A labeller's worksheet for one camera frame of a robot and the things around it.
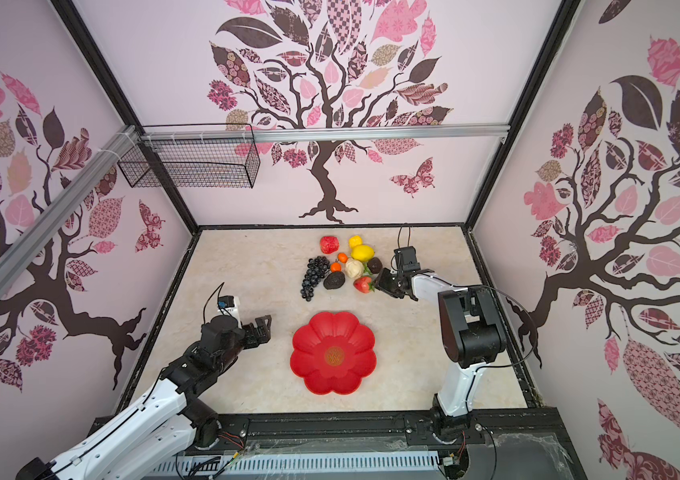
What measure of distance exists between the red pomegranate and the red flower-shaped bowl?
26 centimetres

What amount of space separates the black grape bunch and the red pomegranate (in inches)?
2.2

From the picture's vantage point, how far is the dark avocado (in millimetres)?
1012

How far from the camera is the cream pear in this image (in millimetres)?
1026

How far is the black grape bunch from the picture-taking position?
101cm

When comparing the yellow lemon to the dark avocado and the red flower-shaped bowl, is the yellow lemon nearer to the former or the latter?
the dark avocado

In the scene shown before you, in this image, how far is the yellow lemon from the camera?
108 centimetres
